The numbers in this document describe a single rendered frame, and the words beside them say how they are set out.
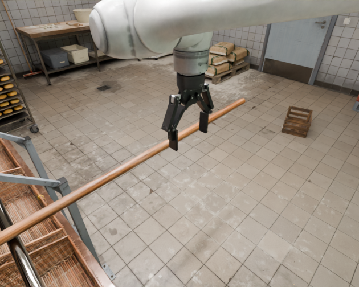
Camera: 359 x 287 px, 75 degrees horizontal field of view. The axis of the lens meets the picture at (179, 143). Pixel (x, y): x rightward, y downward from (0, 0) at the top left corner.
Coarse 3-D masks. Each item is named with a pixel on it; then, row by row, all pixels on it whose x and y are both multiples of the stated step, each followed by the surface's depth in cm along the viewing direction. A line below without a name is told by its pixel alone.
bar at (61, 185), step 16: (32, 144) 136; (32, 160) 140; (0, 176) 86; (16, 176) 91; (48, 192) 157; (64, 192) 108; (0, 208) 67; (0, 224) 63; (80, 224) 124; (16, 240) 59; (16, 256) 56; (96, 256) 145; (32, 272) 53; (112, 272) 165
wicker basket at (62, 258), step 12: (60, 240) 106; (36, 252) 99; (48, 252) 104; (60, 252) 109; (72, 252) 115; (12, 264) 93; (36, 264) 103; (48, 264) 107; (60, 264) 112; (72, 264) 112; (84, 264) 98; (0, 276) 92; (12, 276) 96; (48, 276) 108; (60, 276) 107; (72, 276) 107; (84, 276) 107
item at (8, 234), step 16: (224, 112) 109; (192, 128) 96; (160, 144) 87; (144, 160) 82; (112, 176) 74; (80, 192) 68; (48, 208) 63; (16, 224) 59; (32, 224) 60; (0, 240) 56
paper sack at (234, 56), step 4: (244, 48) 481; (232, 52) 464; (236, 52) 464; (240, 52) 468; (244, 52) 477; (248, 52) 487; (228, 56) 466; (232, 56) 460; (236, 56) 463; (240, 56) 472; (244, 56) 483; (228, 60) 473; (232, 60) 460
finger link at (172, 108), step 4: (176, 96) 59; (176, 100) 59; (172, 104) 61; (176, 104) 60; (168, 108) 61; (172, 108) 60; (176, 108) 61; (168, 112) 61; (172, 112) 60; (168, 116) 61; (172, 116) 61; (164, 120) 62; (168, 120) 61; (172, 120) 61; (164, 124) 62; (168, 124) 61; (168, 128) 61; (168, 132) 62
